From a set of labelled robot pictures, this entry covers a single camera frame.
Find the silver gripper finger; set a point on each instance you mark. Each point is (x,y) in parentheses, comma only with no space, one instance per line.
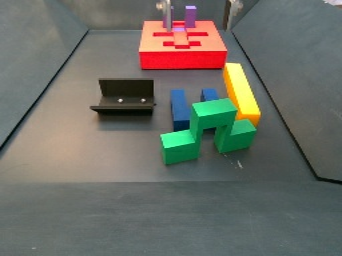
(164,5)
(236,6)

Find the black angled fixture bracket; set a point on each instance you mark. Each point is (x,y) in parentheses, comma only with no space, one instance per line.
(126,96)

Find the yellow long bar block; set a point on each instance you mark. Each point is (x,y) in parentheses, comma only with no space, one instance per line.
(241,93)

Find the red slotted base block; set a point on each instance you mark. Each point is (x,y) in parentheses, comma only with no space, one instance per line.
(186,48)

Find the purple U-shaped block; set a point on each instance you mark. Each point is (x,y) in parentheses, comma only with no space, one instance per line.
(190,17)

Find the blue U-shaped block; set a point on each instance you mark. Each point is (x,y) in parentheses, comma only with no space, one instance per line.
(181,109)

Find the green stepped arch block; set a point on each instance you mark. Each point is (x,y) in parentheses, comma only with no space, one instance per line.
(212,115)

